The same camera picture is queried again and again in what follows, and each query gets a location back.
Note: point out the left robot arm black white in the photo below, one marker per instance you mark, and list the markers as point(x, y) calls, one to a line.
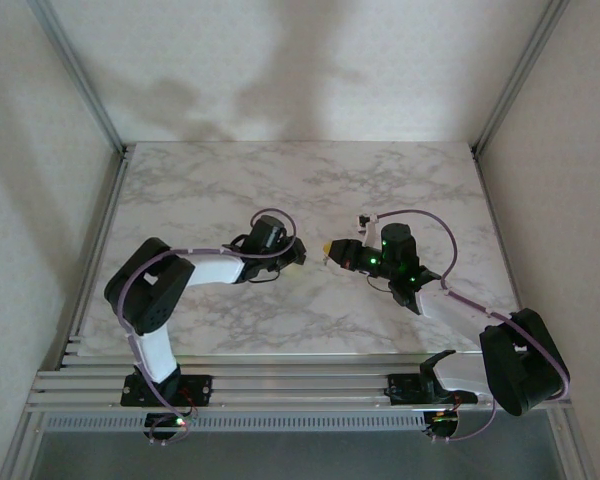
point(145, 290)

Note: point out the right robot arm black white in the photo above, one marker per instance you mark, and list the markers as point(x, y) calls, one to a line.
point(520, 365)

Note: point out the small circuit board with LED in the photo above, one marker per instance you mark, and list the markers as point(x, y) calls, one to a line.
point(172, 424)
point(442, 422)

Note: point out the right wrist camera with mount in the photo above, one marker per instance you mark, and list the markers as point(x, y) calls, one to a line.
point(367, 225)

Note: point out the aluminium base frame rails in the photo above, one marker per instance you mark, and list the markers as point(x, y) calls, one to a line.
point(300, 385)

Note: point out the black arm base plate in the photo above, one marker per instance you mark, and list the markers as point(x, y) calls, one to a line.
point(402, 387)
point(200, 387)

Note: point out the aluminium side rail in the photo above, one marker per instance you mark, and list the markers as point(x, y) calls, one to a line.
point(103, 225)

